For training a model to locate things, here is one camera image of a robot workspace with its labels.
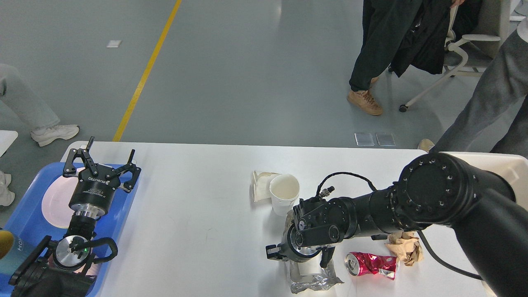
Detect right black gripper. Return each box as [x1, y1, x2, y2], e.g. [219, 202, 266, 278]
[266, 224, 335, 269]

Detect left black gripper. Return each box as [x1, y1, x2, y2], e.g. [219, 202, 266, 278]
[62, 137, 141, 218]

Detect foil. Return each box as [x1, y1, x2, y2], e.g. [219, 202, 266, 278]
[285, 210, 343, 294]

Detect pink plate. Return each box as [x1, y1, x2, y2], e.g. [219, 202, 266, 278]
[41, 176, 78, 229]

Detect teal mug yellow inside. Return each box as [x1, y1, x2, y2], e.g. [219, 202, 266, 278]
[0, 230, 33, 275]

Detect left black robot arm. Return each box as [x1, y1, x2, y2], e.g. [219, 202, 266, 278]
[1, 138, 141, 297]

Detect crushed red soda can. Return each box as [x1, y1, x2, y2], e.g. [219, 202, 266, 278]
[344, 252, 398, 281]

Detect crushed white paper cup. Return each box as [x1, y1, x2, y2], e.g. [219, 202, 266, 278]
[252, 171, 280, 203]

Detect blue plastic tray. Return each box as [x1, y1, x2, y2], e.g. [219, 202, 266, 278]
[0, 162, 136, 297]

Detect white table corner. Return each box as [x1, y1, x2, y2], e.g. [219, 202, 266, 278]
[0, 130, 19, 157]

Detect crumpled brown paper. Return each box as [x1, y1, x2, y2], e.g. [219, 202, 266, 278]
[385, 231, 424, 266]

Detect person in light jeans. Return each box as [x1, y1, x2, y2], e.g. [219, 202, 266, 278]
[0, 63, 80, 207]

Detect metal floor plate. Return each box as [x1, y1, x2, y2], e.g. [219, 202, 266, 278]
[354, 133, 396, 147]

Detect beige plastic bin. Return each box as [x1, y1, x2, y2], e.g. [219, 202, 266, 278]
[447, 152, 528, 205]

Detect person in grey trousers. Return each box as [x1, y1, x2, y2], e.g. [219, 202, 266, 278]
[417, 18, 528, 157]

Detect person in black clothes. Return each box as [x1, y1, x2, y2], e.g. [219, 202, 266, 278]
[347, 0, 462, 116]

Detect white office chair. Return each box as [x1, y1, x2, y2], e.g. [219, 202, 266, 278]
[398, 0, 510, 113]

